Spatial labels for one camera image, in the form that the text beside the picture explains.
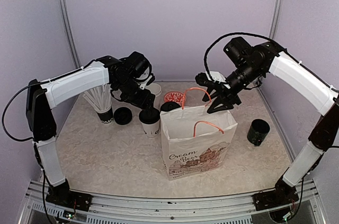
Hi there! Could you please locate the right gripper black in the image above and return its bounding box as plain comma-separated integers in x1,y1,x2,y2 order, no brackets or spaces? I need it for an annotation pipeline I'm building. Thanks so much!
203,60,264,112

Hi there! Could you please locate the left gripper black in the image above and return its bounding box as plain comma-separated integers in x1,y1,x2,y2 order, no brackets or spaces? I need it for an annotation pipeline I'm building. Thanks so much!
115,76,156,111

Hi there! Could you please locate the white paper takeout bag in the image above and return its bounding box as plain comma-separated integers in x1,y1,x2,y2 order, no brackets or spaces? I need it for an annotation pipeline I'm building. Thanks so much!
160,103,238,180

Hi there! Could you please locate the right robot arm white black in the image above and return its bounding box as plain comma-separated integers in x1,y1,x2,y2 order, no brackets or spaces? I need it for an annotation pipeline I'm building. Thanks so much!
261,37,338,199

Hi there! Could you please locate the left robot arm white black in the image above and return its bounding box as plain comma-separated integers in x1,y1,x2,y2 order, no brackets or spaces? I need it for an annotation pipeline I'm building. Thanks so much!
26,51,155,205

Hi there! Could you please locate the stack of white paper cups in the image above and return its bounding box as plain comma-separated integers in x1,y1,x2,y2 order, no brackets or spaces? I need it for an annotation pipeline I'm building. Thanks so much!
147,83,162,97

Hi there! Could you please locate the red white patterned bowl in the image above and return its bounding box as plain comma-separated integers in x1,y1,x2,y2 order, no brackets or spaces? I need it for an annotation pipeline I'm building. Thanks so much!
164,91,186,105

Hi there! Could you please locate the cup holding white straws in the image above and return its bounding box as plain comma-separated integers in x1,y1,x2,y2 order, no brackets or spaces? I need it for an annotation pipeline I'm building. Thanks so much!
82,84,114,124

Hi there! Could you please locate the dark green mug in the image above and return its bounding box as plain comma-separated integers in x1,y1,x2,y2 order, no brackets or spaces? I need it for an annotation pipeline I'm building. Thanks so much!
247,119,270,146

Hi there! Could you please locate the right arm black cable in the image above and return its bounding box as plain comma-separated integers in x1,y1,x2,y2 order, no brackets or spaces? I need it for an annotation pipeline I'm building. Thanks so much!
203,32,273,79

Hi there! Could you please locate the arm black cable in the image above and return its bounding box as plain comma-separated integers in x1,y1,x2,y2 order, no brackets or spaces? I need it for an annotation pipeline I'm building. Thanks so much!
203,32,273,79
2,79,40,141

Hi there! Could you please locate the aluminium front rail frame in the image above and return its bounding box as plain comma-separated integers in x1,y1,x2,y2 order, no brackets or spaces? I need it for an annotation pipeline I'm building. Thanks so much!
18,178,329,224

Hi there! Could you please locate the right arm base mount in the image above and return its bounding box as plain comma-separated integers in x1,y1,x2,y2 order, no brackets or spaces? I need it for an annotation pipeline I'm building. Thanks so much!
252,180,299,211

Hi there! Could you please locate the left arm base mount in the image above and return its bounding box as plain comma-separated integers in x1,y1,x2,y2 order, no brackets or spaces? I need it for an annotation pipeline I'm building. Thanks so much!
46,180,92,212

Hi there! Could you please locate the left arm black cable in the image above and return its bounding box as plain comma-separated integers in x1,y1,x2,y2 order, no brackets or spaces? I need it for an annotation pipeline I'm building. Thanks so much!
2,79,40,141

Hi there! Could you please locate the right aluminium corner post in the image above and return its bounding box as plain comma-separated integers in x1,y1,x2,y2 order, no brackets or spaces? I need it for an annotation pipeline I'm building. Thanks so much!
269,0,283,39

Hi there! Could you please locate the aluminium corner post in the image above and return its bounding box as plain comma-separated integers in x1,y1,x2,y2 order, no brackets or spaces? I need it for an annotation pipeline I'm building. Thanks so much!
269,0,283,39
58,0,81,68

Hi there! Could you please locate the left aluminium corner post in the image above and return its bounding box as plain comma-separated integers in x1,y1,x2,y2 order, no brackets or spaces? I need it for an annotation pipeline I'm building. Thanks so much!
58,0,81,68

